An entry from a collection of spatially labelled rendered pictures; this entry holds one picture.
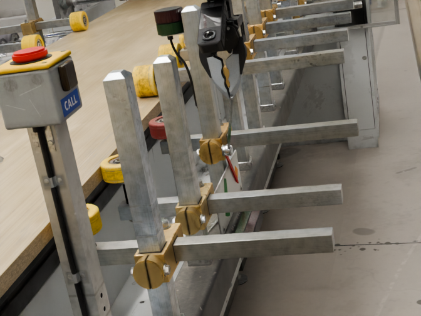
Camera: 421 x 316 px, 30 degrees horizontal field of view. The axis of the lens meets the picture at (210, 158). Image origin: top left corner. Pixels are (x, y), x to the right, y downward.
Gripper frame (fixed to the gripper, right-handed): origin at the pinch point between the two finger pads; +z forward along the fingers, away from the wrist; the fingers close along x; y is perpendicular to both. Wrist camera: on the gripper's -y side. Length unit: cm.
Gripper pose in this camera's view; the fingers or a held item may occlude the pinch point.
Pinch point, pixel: (228, 93)
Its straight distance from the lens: 152.5
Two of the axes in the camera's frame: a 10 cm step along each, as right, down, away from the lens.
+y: 2.0, -3.5, 9.1
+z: 1.6, 9.3, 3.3
